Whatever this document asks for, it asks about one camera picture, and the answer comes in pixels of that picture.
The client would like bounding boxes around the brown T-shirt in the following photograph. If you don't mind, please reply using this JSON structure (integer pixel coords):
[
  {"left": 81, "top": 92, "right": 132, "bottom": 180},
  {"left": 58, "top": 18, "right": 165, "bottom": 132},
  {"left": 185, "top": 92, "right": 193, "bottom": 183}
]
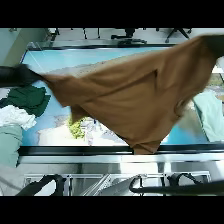
[{"left": 41, "top": 34, "right": 221, "bottom": 155}]

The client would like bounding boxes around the dark green garment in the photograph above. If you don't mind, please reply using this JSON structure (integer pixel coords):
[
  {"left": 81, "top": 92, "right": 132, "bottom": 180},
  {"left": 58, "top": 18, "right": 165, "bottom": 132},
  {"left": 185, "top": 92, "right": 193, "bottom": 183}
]
[{"left": 0, "top": 85, "right": 52, "bottom": 118}]

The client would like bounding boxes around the white garment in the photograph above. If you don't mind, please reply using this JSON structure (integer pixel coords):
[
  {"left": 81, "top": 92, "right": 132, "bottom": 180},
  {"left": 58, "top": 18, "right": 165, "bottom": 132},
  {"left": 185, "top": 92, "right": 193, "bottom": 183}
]
[{"left": 0, "top": 104, "right": 38, "bottom": 131}]

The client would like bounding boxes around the pale green garment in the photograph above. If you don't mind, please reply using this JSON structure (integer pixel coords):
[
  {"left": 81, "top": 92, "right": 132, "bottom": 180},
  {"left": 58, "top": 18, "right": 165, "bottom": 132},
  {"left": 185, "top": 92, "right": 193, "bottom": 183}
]
[
  {"left": 192, "top": 90, "right": 224, "bottom": 143},
  {"left": 0, "top": 123, "right": 24, "bottom": 168}
]

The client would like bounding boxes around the silver frame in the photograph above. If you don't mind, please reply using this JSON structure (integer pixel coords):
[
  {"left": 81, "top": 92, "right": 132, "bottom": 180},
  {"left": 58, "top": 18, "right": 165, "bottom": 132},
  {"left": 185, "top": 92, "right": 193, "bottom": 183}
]
[{"left": 18, "top": 151, "right": 224, "bottom": 197}]

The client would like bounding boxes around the black cable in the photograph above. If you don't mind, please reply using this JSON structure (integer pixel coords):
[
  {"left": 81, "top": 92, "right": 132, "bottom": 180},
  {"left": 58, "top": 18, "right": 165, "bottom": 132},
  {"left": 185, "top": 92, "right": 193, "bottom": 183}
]
[{"left": 128, "top": 175, "right": 224, "bottom": 196}]

